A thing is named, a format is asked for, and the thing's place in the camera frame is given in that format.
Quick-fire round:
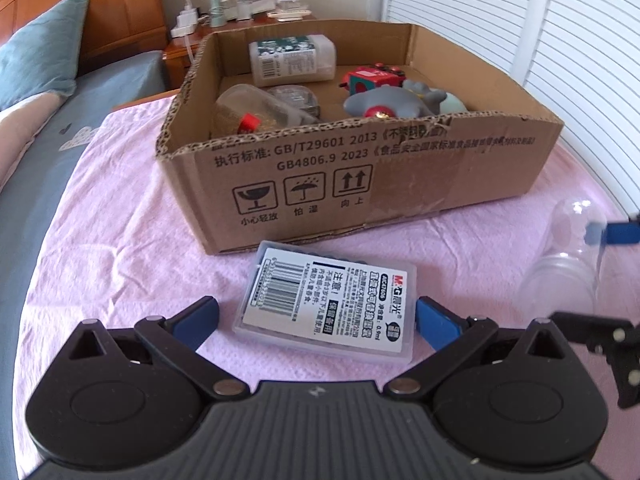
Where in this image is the pink floral quilt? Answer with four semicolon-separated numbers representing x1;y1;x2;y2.
0;91;68;186

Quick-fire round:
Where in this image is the white remote control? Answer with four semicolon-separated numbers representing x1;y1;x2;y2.
267;7;313;22

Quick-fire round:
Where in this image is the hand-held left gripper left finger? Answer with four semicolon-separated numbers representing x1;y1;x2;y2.
65;296;251;402

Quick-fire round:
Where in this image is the white power strip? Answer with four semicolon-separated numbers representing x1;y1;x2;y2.
170;4;200;39

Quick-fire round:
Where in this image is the wooden headboard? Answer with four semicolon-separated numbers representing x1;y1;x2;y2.
0;0;168;63

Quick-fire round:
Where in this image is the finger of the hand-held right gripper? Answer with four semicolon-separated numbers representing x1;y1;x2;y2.
584;212;640;247
549;311;640;411

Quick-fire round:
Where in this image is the red cube toy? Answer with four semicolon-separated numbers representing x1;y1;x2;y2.
340;63;407;96

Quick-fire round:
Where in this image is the light teal round case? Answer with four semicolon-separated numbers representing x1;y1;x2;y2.
442;91;470;113

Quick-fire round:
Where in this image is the white container with green label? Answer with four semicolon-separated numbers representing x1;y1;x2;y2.
248;34;337;87

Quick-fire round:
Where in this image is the wooden nightstand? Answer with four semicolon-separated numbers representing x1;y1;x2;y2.
164;10;321;91

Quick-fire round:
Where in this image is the pink cloth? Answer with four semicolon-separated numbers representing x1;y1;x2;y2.
20;92;640;391

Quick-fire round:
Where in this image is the brown cardboard box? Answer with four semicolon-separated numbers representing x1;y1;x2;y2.
155;19;563;257

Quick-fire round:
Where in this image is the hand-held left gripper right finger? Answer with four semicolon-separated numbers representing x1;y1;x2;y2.
382;296;576;402

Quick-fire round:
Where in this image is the clear plastic cup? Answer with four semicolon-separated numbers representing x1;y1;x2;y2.
517;199;612;323

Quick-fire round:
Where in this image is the clear correction tape dispenser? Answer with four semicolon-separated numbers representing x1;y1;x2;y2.
265;85;322;122

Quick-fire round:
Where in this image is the clear bottle of gold capsules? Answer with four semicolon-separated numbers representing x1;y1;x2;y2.
212;84;301;137

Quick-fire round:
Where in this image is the blue pillow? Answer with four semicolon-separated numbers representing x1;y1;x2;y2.
0;0;91;111

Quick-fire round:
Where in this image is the bed with blue sheet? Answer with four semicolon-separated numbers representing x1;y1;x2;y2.
0;52;168;211

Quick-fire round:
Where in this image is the clear plastic case with label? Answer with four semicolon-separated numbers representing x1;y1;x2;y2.
232;240;418;365

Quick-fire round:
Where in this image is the grey elephant toy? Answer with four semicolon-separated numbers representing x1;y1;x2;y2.
342;79;451;121

